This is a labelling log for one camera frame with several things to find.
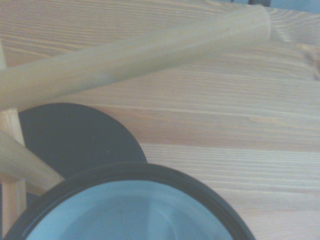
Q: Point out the wooden mug tree black base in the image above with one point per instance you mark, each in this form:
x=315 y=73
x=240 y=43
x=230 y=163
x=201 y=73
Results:
x=150 y=50

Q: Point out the dark background stand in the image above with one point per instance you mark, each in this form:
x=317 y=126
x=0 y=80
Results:
x=260 y=2

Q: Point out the black rimmed blue mug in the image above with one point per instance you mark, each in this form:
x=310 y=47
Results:
x=125 y=212

